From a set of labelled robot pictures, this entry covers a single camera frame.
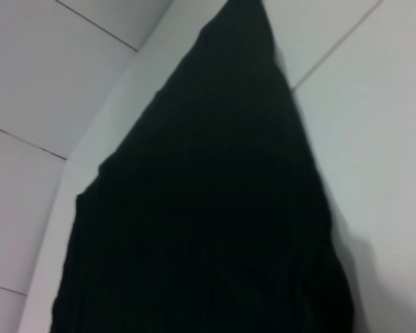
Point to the black shirt with FREE! print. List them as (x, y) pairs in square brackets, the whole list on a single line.
[(211, 208)]

